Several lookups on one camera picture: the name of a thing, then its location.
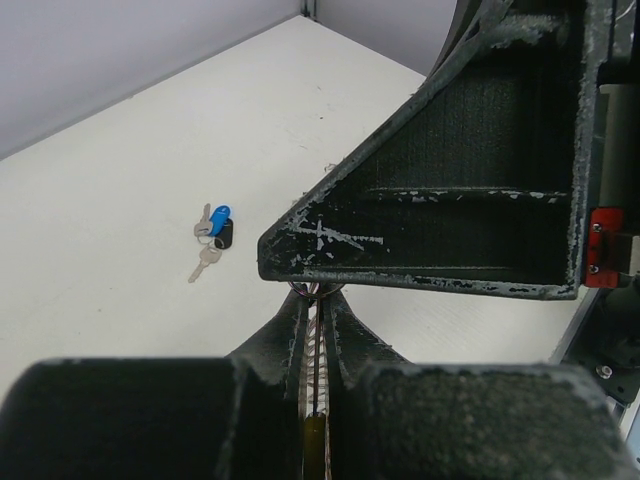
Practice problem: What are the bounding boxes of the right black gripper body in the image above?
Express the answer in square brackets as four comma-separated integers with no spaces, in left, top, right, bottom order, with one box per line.
[550,1,639,406]

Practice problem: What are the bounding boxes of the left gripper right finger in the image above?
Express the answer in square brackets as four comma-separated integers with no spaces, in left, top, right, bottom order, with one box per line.
[319,293,635,479]

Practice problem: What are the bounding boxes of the key bunch with blue fob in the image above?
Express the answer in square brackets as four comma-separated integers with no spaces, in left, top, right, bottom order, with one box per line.
[188,203,234,284]

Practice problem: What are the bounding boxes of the large keyring with yellow grip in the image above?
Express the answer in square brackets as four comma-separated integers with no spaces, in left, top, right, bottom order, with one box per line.
[289,282,337,479]

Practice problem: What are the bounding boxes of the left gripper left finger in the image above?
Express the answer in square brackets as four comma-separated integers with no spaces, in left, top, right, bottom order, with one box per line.
[1,293,309,479]

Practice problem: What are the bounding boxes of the right aluminium frame post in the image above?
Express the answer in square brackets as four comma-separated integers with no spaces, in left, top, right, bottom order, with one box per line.
[300,0,319,21]

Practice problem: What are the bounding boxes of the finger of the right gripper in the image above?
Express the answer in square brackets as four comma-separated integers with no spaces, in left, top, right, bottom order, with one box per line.
[257,1,600,300]

